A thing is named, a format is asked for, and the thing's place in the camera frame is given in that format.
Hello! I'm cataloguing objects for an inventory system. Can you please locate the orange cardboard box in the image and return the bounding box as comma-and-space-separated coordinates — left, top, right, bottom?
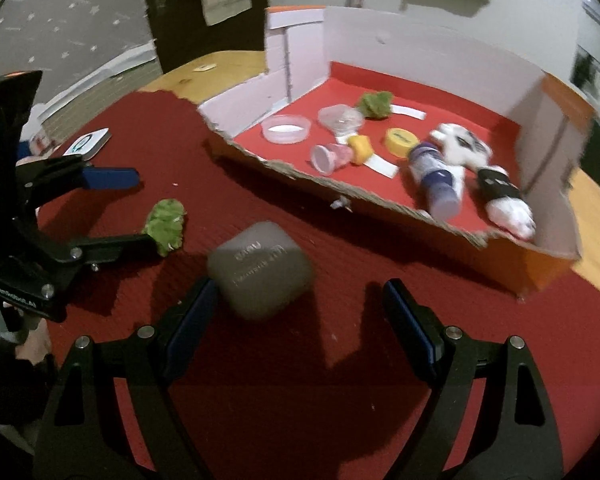
197, 5, 597, 297

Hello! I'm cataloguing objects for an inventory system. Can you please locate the red table mat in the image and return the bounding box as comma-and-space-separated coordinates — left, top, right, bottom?
30, 87, 600, 480

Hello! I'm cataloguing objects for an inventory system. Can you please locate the white fluffy plush toy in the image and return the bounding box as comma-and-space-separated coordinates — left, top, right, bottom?
429, 122, 493, 201

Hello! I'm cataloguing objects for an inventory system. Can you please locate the person's left hand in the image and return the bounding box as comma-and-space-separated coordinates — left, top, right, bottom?
15, 317, 56, 368

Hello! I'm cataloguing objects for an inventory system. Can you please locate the clear plastic lid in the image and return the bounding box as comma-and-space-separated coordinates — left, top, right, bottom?
261, 114, 312, 145

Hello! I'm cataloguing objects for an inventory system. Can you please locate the white packet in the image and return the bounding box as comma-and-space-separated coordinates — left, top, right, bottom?
20, 105, 63, 157

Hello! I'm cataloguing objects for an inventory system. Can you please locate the clear plastic cup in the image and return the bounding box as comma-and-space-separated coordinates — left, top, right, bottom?
318, 104, 365, 136

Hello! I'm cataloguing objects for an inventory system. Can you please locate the green fluffy toy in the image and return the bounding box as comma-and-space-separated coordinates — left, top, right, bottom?
141, 199, 187, 258
355, 91, 394, 121

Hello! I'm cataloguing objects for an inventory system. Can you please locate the yellow bottle cap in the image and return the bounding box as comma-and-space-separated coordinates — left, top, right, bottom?
385, 127, 421, 157

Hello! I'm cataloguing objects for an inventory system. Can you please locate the dark door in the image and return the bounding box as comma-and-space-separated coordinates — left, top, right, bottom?
137, 0, 268, 73

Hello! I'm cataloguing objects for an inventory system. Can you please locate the beige paper bag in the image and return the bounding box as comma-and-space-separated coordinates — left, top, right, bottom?
200, 0, 253, 26

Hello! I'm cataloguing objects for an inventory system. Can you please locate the purple bottle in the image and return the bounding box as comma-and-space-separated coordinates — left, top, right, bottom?
409, 142, 463, 222

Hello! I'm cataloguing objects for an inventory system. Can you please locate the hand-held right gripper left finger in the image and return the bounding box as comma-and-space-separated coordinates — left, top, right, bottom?
32, 276, 220, 480

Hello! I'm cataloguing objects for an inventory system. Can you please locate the grey zipper case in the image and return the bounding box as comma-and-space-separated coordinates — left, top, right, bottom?
207, 220, 315, 322

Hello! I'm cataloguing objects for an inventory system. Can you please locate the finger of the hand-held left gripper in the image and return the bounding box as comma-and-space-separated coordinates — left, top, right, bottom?
55, 232, 161, 266
17, 155, 140, 202

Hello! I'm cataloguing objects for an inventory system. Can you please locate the wall window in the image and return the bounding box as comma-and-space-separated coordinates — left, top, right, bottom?
572, 45, 600, 106

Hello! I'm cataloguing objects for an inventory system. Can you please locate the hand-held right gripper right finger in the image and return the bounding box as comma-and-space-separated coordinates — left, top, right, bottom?
382, 279, 566, 480

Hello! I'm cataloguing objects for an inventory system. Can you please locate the white card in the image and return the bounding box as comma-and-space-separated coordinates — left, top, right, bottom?
62, 128, 112, 159

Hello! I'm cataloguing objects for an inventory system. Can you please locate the small pink cup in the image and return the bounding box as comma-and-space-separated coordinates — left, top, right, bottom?
310, 142, 353, 176

